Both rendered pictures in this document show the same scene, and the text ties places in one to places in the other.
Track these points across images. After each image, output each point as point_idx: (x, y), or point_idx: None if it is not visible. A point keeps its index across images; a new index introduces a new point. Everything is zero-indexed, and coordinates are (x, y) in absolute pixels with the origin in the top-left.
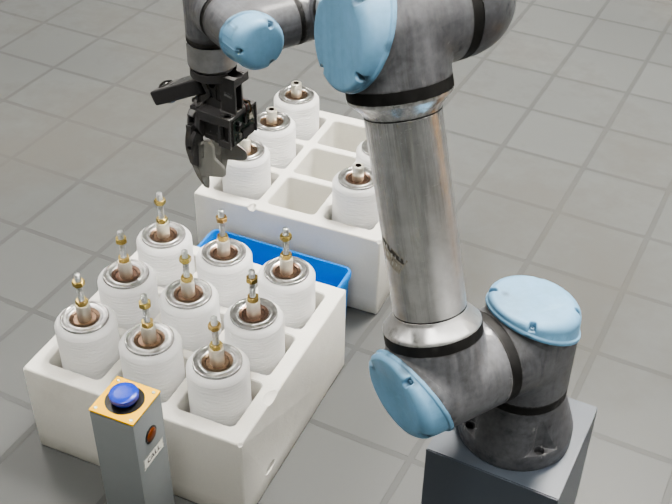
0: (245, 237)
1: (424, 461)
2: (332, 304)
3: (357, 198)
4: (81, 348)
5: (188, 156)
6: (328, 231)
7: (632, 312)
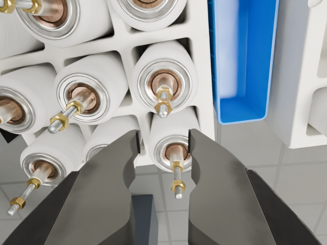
0: (277, 2)
1: (162, 178)
2: None
3: None
4: None
5: (48, 196)
6: (294, 102)
7: (308, 209)
